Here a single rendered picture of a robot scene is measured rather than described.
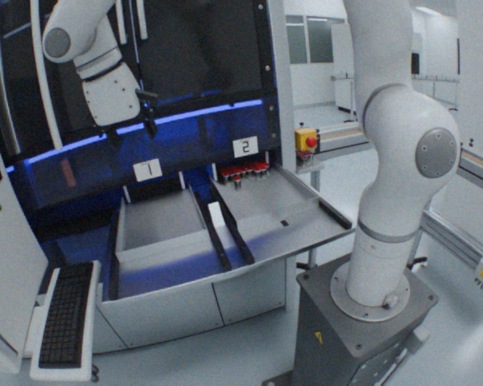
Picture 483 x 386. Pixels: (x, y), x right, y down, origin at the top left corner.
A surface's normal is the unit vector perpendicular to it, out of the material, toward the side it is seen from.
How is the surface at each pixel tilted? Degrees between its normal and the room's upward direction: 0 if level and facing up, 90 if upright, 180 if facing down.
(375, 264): 90
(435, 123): 56
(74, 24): 114
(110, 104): 107
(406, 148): 84
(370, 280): 90
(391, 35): 122
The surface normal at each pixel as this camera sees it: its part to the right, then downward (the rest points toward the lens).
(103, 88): -0.04, 0.69
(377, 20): -0.50, 0.68
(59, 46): 0.22, 0.76
